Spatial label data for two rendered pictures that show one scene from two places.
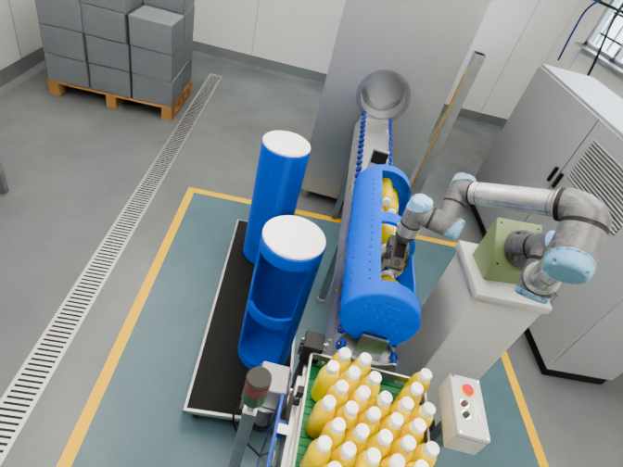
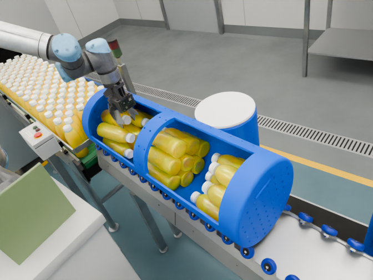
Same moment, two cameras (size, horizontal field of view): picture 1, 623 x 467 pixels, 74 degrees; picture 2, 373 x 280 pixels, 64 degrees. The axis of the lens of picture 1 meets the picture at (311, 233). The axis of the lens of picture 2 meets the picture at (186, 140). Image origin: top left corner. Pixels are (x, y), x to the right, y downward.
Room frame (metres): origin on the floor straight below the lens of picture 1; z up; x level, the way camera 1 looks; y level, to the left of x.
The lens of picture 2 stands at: (2.20, -0.69, 1.81)
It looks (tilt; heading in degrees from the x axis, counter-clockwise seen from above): 39 degrees down; 148
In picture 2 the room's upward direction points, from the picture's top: 16 degrees counter-clockwise
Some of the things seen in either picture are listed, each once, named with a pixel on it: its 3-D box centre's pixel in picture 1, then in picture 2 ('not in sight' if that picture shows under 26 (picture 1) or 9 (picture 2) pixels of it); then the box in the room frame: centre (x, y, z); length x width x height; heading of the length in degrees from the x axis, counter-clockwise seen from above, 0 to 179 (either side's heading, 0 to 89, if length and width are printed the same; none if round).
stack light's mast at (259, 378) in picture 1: (255, 393); (116, 52); (0.55, 0.02, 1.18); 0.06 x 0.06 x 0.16
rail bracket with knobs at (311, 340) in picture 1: (312, 348); not in sight; (0.90, -0.12, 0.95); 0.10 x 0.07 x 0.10; 93
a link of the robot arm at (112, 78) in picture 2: (407, 228); (110, 75); (1.20, -0.32, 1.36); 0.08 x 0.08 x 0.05
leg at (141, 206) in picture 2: not in sight; (150, 223); (1.02, -0.39, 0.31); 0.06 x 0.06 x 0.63; 3
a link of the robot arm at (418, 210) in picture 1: (417, 211); (100, 56); (1.20, -0.32, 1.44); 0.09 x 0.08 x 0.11; 77
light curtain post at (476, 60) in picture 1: (417, 183); not in sight; (2.46, -0.58, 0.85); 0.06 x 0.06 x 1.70; 3
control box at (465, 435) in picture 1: (462, 412); (40, 140); (0.76, -0.62, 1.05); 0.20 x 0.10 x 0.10; 3
